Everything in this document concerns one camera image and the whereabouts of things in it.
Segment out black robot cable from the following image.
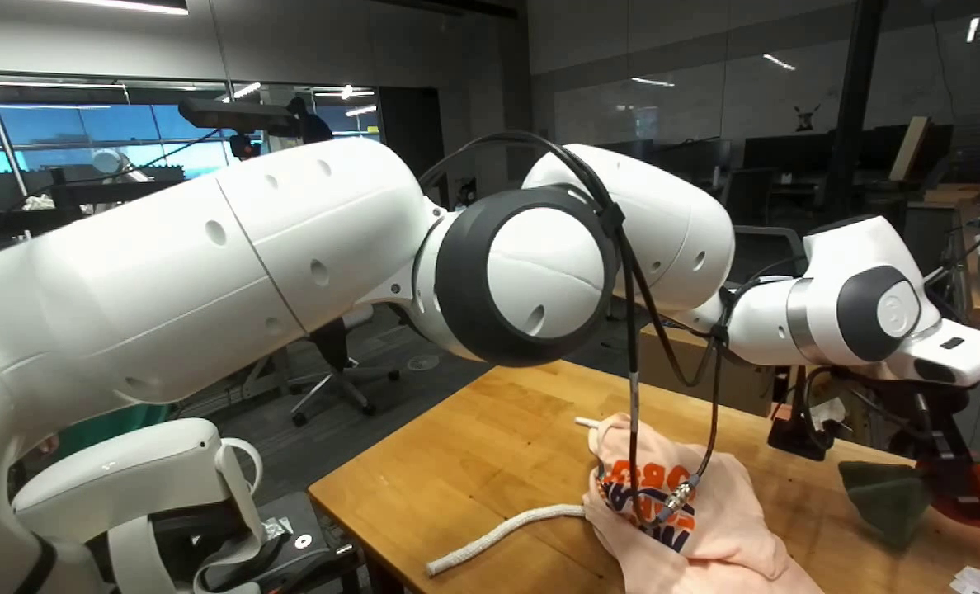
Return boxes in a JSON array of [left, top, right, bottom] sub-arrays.
[[417, 130, 734, 541]]

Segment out green plush leaves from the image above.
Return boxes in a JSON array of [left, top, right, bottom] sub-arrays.
[[834, 457, 980, 554]]

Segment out black office chair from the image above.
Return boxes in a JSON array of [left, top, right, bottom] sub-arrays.
[[287, 314, 407, 429]]

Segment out pale t-shirt with orange print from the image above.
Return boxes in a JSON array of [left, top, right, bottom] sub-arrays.
[[577, 409, 827, 594]]

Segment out white rope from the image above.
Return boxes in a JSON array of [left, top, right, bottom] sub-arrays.
[[424, 413, 607, 580]]

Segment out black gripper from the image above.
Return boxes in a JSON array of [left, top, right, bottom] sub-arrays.
[[876, 375, 980, 503]]

